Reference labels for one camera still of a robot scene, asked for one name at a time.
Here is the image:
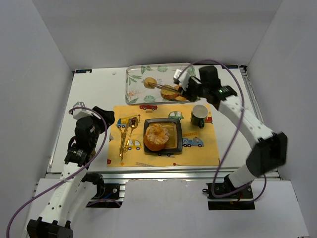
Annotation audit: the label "twisted orange croissant roll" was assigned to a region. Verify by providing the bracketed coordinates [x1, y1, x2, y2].
[174, 85, 187, 101]

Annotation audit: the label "metal serving tongs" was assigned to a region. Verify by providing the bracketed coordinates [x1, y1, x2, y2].
[156, 84, 183, 95]

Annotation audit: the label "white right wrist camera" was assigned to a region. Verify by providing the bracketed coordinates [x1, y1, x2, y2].
[173, 69, 191, 91]

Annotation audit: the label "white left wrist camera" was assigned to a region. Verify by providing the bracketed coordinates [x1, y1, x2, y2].
[68, 101, 92, 120]

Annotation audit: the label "gold fork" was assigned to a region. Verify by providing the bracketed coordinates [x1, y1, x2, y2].
[118, 119, 132, 159]

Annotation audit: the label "black square plate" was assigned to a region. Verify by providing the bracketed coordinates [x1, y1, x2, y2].
[143, 118, 182, 157]

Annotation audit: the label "gold spoon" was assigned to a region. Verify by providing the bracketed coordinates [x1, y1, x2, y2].
[123, 117, 139, 152]

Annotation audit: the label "blue left table label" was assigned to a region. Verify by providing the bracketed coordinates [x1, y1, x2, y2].
[75, 69, 92, 74]

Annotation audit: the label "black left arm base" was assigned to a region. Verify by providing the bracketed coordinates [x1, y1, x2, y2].
[82, 173, 123, 208]

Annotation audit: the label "dark green mug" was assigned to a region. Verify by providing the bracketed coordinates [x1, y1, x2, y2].
[191, 105, 209, 129]

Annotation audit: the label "blue table label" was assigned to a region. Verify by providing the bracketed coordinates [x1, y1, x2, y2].
[75, 69, 92, 74]
[222, 64, 239, 69]

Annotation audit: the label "small round yellow cake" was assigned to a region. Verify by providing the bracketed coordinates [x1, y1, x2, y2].
[144, 77, 157, 89]

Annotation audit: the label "herb bread slice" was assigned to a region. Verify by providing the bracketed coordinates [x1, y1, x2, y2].
[160, 85, 179, 100]

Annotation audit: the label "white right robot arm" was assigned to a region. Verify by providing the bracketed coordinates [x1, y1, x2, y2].
[173, 65, 288, 198]

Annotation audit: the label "yellow vehicle-print placemat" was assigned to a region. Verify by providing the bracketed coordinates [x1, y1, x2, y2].
[107, 104, 220, 168]

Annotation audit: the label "large orange sugared bun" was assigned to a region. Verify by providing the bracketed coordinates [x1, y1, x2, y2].
[144, 123, 169, 151]

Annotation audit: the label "white leaf-print tray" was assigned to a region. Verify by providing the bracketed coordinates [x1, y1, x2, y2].
[125, 63, 189, 105]

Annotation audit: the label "blue right table label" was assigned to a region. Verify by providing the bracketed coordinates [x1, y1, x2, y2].
[222, 64, 239, 69]

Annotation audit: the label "aluminium table frame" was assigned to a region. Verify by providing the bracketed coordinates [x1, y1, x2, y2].
[46, 64, 282, 179]

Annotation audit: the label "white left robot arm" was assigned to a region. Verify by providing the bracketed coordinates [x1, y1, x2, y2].
[26, 106, 115, 238]

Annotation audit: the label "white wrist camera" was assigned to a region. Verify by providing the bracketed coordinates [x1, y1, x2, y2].
[68, 101, 92, 120]
[173, 69, 191, 91]

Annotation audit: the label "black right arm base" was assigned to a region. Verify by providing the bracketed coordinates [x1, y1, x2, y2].
[202, 180, 256, 211]

